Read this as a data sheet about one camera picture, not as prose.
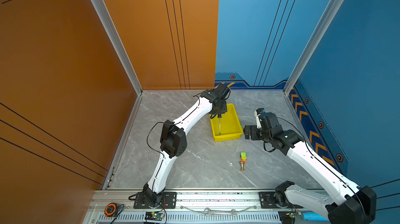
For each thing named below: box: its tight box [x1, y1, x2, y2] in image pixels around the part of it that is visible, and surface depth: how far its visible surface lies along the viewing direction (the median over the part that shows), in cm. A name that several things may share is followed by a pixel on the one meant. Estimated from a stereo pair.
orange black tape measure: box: [104, 202, 118, 218], surface depth 70 cm
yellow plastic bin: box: [209, 103, 244, 142], surface depth 96 cm
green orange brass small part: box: [240, 152, 248, 172], surface depth 86 cm
